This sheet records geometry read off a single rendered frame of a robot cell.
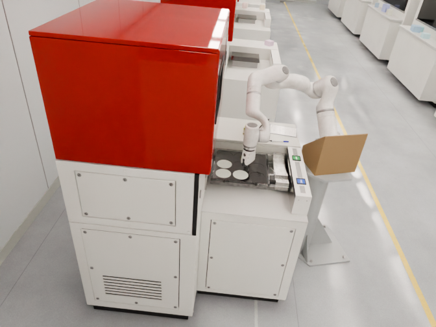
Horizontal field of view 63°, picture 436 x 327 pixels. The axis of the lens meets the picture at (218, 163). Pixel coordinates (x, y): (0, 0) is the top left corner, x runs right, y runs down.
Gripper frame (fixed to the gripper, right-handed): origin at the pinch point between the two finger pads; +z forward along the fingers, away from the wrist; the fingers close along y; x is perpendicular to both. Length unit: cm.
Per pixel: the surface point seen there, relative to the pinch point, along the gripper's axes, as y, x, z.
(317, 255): 52, -49, 91
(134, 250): -79, 20, 26
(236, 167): -0.9, 7.1, 2.1
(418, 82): 489, -23, 66
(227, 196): -21.7, -1.8, 9.8
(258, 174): 1.9, -8.4, 2.1
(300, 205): -6.0, -42.7, 2.6
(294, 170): 14.5, -26.7, -4.0
